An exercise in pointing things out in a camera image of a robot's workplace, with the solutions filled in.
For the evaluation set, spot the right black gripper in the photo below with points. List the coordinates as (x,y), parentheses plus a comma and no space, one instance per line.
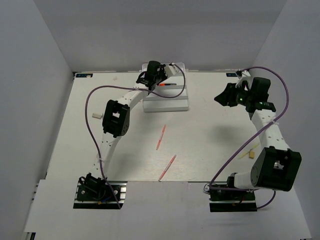
(224,97)

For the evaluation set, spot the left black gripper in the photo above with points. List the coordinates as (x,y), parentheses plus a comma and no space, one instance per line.
(162,69)

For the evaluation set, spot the orange-capped black marker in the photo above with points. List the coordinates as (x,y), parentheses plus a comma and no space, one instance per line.
(166,84)

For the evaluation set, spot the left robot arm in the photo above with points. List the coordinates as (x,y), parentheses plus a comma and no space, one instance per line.
(116,117)

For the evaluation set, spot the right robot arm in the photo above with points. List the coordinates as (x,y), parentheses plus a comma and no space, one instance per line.
(277,165)

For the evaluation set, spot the right blue table label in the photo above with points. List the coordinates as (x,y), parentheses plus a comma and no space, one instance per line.
(231,74)

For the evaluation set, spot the blue table label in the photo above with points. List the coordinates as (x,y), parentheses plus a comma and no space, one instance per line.
(84,75)
(231,74)

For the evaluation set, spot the white tiered organizer tray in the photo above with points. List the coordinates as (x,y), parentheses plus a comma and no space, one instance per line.
(155,104)

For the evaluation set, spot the yellow pen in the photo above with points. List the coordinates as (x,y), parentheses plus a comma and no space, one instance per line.
(248,151)

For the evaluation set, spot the tan eraser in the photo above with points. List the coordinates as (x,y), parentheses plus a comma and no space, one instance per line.
(251,155)

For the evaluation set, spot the upper pink pen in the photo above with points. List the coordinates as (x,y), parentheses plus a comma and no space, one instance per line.
(161,137)

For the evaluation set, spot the pink pen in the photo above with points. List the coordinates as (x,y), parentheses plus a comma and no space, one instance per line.
(167,168)
(161,137)

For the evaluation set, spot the white eraser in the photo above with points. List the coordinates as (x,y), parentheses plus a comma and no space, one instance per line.
(97,116)

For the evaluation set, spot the left blue table label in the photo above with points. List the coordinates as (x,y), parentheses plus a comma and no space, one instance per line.
(84,75)

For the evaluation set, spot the lower pink pen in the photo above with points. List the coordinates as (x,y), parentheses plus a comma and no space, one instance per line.
(167,168)

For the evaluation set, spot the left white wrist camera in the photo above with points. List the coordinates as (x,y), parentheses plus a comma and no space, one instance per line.
(171,69)

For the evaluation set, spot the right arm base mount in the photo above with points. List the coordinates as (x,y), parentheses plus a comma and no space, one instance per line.
(229,201)

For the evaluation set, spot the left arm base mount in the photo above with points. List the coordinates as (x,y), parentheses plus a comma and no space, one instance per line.
(95,193)

